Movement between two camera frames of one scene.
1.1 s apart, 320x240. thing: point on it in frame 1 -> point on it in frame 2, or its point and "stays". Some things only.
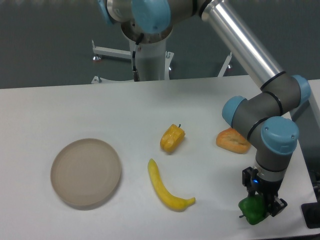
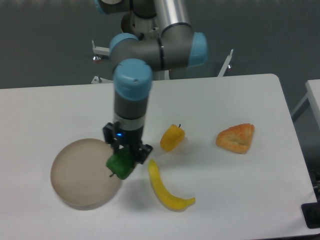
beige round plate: x=86 y=172 stays
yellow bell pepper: x=172 y=138 stays
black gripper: x=269 y=189 -> x=131 y=140
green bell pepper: x=253 y=208 -> x=121 y=163
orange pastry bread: x=231 y=139 stays
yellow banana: x=177 y=203 stays
